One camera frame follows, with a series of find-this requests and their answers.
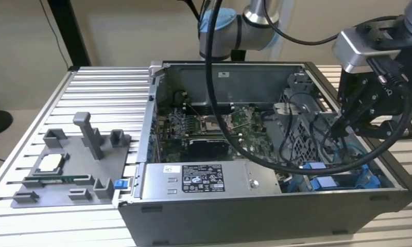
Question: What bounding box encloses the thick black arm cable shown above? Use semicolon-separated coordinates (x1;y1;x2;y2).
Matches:
205;0;412;176

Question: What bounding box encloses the teal disk wire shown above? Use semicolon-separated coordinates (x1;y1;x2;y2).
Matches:
333;139;366;166

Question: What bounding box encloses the silver power supply unit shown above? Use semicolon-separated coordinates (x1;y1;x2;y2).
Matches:
141;161;283;201

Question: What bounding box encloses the grey parts rack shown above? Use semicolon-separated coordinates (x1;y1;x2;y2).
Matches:
11;112;134;208

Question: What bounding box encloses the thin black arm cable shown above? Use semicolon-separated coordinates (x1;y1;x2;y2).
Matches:
263;0;343;45

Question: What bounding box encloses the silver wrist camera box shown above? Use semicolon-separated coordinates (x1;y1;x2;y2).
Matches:
331;27;403;74

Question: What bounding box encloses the black chipset heatsink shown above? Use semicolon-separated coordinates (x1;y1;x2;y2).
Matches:
187;138;231;162

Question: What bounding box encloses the CPU socket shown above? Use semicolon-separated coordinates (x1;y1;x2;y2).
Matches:
199;115;234;134

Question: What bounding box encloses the green motherboard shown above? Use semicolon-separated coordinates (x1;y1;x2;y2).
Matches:
157;102;281;163

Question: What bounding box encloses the black looped wire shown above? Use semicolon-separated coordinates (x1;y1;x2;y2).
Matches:
281;92;318;168

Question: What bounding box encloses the black upright post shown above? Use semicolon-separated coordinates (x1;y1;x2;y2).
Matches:
47;0;93;68

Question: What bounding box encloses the green RAM stick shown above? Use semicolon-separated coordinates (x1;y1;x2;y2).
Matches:
26;175;91;182

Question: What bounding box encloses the hard disk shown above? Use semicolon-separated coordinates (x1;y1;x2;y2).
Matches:
310;176;382;192
303;160;373;179

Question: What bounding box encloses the open dark grey PC case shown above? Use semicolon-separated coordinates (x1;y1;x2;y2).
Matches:
118;60;412;247

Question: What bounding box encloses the grey metal disk bay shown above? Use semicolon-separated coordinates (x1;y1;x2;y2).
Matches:
263;73;341;168

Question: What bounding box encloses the silver CPU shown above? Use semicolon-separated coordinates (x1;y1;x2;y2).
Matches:
36;155;66;172

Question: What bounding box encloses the thin black wall wire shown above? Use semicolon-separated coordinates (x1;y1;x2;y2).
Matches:
39;0;72;69

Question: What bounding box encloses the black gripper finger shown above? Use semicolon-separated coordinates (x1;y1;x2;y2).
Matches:
331;113;354;137
351;115;412;140

